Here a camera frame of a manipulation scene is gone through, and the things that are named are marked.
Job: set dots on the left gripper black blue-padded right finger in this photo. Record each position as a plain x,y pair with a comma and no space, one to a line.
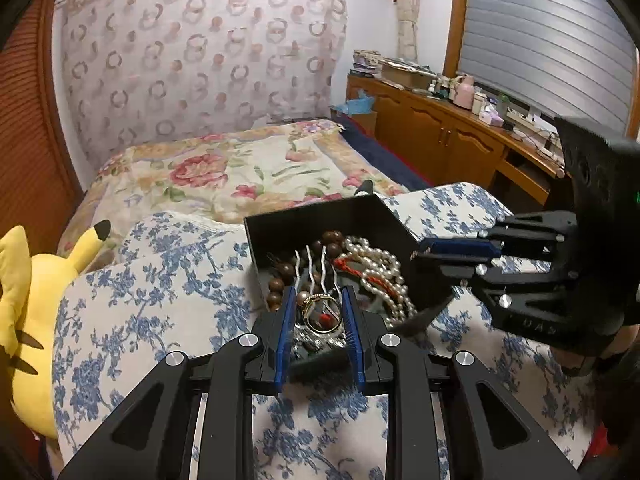
456,401

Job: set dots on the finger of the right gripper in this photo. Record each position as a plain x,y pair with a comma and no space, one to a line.
477,272
530,236

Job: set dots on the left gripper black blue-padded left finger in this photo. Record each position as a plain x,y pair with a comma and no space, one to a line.
186,405

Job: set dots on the silver rhinestone hair clip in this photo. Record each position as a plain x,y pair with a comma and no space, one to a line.
307,342

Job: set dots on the black square jewelry box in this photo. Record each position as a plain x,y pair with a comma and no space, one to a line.
371,252

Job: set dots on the navy blue blanket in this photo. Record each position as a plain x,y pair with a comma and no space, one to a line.
379,157

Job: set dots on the pink tissue box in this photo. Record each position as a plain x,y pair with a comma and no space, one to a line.
490,116

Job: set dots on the wooden side cabinet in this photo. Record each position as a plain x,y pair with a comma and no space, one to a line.
444,144

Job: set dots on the blue floral bed cover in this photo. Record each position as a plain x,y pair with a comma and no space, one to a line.
189,285

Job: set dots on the grey window blind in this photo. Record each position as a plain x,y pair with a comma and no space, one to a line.
570,58

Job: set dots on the pink thermos jug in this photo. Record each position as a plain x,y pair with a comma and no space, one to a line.
464,86

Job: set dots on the blue tissue paper bag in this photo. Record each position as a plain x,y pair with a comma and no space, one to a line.
361,105

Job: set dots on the cardboard box on cabinet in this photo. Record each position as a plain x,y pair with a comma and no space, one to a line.
408,76

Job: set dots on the yellow Pikachu plush toy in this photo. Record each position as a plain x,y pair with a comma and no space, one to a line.
32,289

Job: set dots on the pink floral blanket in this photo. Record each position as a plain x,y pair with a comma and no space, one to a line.
225,177

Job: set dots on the cream lace window curtain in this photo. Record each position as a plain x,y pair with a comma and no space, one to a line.
407,12

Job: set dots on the wooden louvered wardrobe door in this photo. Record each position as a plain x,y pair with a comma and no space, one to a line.
39,186

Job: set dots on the pink circle patterned curtain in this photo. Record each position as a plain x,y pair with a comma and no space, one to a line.
148,71

